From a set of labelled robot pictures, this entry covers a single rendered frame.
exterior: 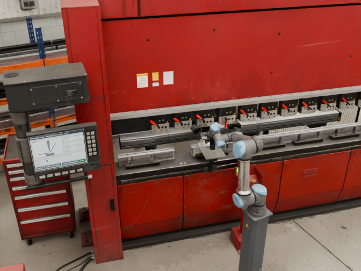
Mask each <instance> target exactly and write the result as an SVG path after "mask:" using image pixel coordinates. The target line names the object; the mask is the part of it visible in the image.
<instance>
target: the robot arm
mask: <svg viewBox="0 0 361 271"><path fill-rule="evenodd" d="M206 135H207V137H206V138H205V144H206V145H207V144H208V143H209V142H210V150H215V146H216V147H217V148H222V147H224V146H225V144H226V143H229V142H235V144H234V146H233V154H234V156H235V157H236V159H237V160H238V188H236V193H234V194H233V201H234V203H235V205H236V206H237V207H238V208H244V207H245V206H248V207H247V212H248V214H250V215H251V216H254V217H263V216H265V215H266V212H267V208H266V205H265V202H266V195H267V189H266V187H265V186H263V185H261V184H254V185H252V187H251V189H250V188H249V183H250V160H251V159H252V155H253V154H256V153H259V152H260V151H261V150H262V149H263V146H264V144H263V140H262V139H261V138H259V137H256V136H253V137H250V136H247V135H242V134H239V132H237V131H236V132H231V133H227V134H222V135H221V132H220V126H219V124H217V123H213V124H212V125H211V126H210V129H209V131H207V133H206Z"/></svg>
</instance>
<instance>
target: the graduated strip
mask: <svg viewBox="0 0 361 271"><path fill-rule="evenodd" d="M354 89H361V85H360V86H354V87H345V88H336V89H326V90H317V91H308V92H298V93H292V94H283V95H273V96H264V97H255V98H245V99H236V100H230V101H221V102H212V103H202V104H192V105H183V106H174V107H168V108H159V109H150V110H140V111H131V112H121V113H112V114H110V117H119V116H129V115H138V114H143V113H152V112H162V111H171V110H180V109H189V108H199V107H204V106H214V105H223V104H232V103H241V102H251V101H260V100H265V99H274V98H284V97H293V96H302V95H311V94H321V93H326V92H336V91H345V90H354Z"/></svg>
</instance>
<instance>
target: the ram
mask: <svg viewBox="0 0 361 271"><path fill-rule="evenodd" d="M102 31H103V43H104V54H105V66H106V77H107V89H108V96H109V107H110V114H112V113H121V112H131V111H140V110H150V109H159V108H168V107H174V106H183V105H192V104H202V103H212V102H221V101H230V100H236V99H245V98H255V97H264V96H273V95H283V94H292V93H298V92H308V91H317V90H326V89H336V88H345V87H354V86H360V85H361V3H351V4H333V5H317V6H300V7H290V8H273V9H256V10H239V11H223V12H205V13H188V14H179V15H162V16H145V17H128V18H111V19H102ZM168 71H174V83H173V84H167V85H163V72H168ZM156 72H158V80H157V81H153V76H152V73H156ZM145 73H148V87H142V88H138V84H137V74H145ZM153 82H158V83H159V85H158V86H153ZM360 91H361V89H354V90H345V91H336V92H326V93H321V94H311V95H302V96H293V97H284V98H274V99H265V100H260V101H251V102H241V103H232V104H223V105H214V106H204V107H199V108H189V109H180V110H171V111H162V112H152V113H143V114H138V115H129V116H119V117H110V118H111V120H120V119H129V118H137V117H146V116H155V115H165V114H170V113H179V112H189V111H198V110H207V109H216V108H225V107H230V106H239V105H249V104H258V103H267V102H276V101H285V100H291V99H300V98H309V97H318V96H327V95H336V94H345V93H351V92H360Z"/></svg>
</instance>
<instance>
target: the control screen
mask: <svg viewBox="0 0 361 271"><path fill-rule="evenodd" d="M29 140H30V145H31V150H32V155H33V161H34V165H35V171H39V170H44V169H50V168H56V167H62V166H67V165H73V164H77V163H82V162H87V160H86V152H85V144H84V135H83V130H77V131H70V132H64V133H57V134H51V135H44V136H40V137H34V138H29ZM48 159H49V162H46V163H45V160H48Z"/></svg>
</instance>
